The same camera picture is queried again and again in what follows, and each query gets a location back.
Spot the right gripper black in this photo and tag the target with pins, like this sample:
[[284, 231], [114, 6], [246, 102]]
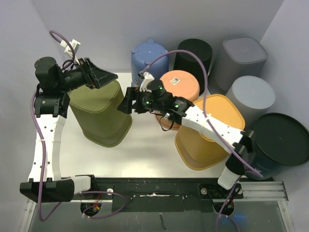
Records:
[[134, 99]]

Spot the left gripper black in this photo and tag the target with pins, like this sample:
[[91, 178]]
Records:
[[101, 77]]

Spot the green mesh square basket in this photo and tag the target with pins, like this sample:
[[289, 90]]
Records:
[[97, 115]]

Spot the blue round bin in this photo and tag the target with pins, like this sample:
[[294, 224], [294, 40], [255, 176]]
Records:
[[144, 54]]

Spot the tan round bin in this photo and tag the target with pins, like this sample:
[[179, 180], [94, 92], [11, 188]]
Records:
[[181, 84]]

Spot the tan mesh square basket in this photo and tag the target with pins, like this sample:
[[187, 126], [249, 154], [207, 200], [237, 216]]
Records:
[[199, 152]]

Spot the black ribbed round bin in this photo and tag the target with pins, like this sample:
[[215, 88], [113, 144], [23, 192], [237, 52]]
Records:
[[186, 62]]

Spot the grey mesh square basket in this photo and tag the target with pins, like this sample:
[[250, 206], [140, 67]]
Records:
[[237, 57]]

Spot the light grey round bin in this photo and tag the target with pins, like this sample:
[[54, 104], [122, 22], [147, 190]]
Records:
[[252, 96]]

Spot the dark navy round bin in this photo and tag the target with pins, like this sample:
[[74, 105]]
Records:
[[280, 142]]

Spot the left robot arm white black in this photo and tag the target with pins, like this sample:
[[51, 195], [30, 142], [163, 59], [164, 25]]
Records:
[[49, 108]]

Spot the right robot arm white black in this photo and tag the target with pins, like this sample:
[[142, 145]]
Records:
[[154, 97]]

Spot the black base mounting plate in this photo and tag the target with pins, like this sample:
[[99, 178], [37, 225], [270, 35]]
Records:
[[153, 195]]

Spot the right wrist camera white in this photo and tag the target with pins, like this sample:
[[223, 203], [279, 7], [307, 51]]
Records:
[[146, 78]]

